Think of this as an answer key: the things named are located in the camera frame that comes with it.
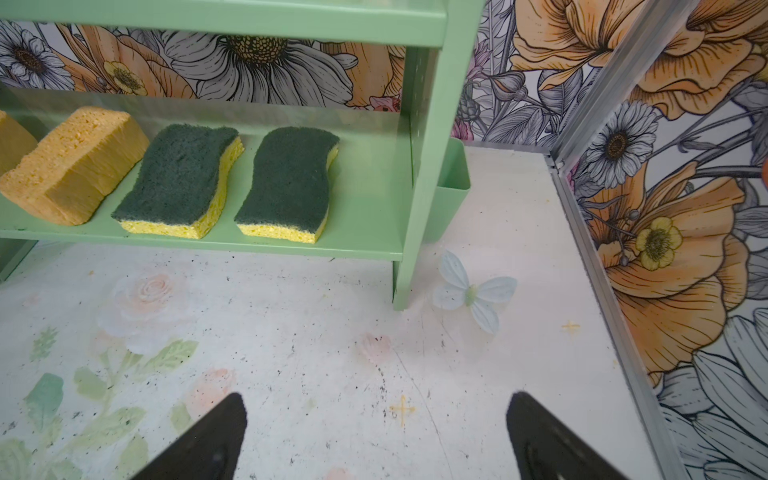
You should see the light green wooden shelf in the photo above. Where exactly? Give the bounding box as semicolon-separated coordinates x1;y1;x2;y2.
1;1;484;310

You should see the yellow cellulose sponge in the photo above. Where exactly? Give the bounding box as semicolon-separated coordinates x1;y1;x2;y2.
1;106;149;226
0;111;38;175

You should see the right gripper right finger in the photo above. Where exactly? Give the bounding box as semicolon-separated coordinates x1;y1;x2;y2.
506;391;626;480

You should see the yellow cellulose sponge front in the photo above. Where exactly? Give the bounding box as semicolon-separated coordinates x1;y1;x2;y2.
1;106;149;226

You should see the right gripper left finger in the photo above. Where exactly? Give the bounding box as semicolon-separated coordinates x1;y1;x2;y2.
133;392;247;480

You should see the yellow cellulose sponge back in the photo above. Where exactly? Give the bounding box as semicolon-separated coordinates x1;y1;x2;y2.
0;111;38;175

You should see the dark green scrub sponge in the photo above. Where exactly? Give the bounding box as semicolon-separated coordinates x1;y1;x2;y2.
235;127;340;244
112;124;245;240

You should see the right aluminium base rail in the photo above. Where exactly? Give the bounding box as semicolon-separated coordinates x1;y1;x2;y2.
544;154;689;479

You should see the right aluminium corner post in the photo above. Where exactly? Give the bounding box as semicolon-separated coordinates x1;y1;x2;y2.
550;1;698;176

